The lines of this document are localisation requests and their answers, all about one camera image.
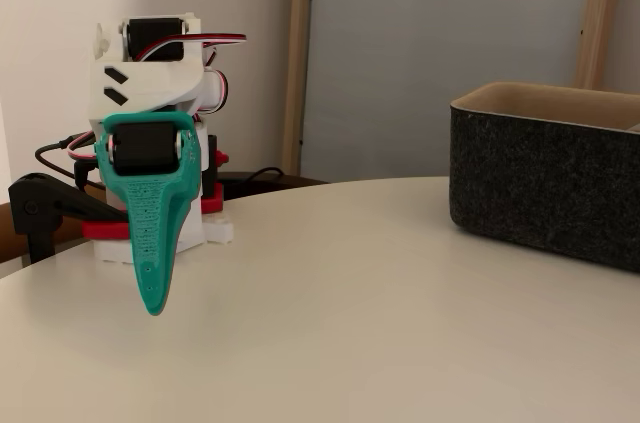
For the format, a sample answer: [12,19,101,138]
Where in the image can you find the black USB cable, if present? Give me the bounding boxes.
[33,132,106,189]

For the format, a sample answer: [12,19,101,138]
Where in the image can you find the black power plug cable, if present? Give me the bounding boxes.
[73,158,97,190]

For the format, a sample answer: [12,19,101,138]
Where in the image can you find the dark grey felt basket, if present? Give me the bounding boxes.
[448,81,640,274]

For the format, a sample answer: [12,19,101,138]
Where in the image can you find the black clamp with red pad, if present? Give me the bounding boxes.
[7,171,132,264]
[199,135,231,215]

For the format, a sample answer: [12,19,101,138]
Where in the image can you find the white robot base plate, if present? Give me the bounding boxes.
[92,215,236,264]

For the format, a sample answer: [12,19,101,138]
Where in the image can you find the red white black servo cable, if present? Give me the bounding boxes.
[67,128,109,162]
[132,31,248,63]

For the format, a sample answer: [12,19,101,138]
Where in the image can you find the wooden shelf post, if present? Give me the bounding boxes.
[278,0,317,178]
[573,0,629,92]

